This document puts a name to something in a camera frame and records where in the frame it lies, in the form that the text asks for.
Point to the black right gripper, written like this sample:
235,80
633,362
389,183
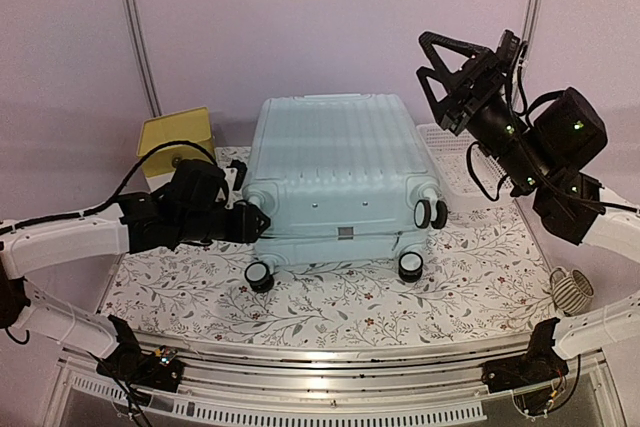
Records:
481,70

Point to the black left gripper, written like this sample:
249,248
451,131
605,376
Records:
244,227

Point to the light blue hard-shell suitcase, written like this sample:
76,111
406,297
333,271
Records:
342,178

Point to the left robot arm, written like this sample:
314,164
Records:
193,207

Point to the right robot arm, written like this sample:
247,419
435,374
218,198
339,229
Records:
542,149

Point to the white plastic mesh basket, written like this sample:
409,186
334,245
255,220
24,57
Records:
448,153

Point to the yellow white drawer organizer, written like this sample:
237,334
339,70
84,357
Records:
190,125

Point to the floral white tablecloth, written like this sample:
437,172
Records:
483,276

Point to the striped woven cup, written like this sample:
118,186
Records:
571,291

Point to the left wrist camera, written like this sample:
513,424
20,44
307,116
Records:
235,174

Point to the aluminium front rail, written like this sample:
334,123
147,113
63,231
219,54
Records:
250,385

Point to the left wall aluminium post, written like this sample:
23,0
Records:
141,57

